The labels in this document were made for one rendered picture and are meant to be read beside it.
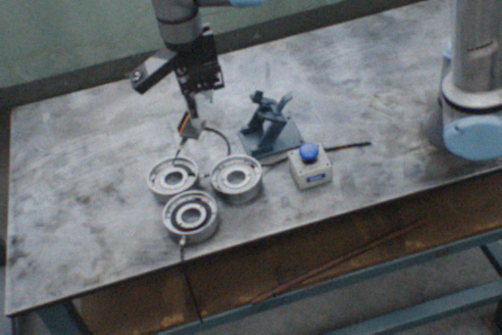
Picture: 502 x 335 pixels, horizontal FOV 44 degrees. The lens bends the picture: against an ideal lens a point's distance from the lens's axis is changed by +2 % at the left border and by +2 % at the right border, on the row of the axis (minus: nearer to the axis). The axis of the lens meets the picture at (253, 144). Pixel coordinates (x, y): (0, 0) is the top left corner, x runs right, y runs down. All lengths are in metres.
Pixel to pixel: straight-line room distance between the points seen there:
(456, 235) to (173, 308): 0.66
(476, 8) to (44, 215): 0.90
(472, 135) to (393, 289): 1.04
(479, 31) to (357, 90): 0.52
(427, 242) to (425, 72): 0.39
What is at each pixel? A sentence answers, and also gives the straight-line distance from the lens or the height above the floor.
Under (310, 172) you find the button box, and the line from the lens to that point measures 1.20.
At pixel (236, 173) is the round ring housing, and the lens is 1.25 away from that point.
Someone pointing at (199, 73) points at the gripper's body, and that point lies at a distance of 1.10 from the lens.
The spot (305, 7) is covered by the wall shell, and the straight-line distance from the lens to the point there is 3.00.
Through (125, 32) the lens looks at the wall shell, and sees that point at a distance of 2.86.
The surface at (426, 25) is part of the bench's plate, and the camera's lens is 1.65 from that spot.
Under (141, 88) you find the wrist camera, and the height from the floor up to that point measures 1.05.
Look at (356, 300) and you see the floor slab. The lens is 2.01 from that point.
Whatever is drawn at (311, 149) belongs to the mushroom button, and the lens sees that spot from 1.20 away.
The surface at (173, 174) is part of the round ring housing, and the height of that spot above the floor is 0.82.
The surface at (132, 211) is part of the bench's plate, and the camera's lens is 1.26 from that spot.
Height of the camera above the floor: 1.72
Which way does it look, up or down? 44 degrees down
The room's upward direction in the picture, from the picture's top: 9 degrees counter-clockwise
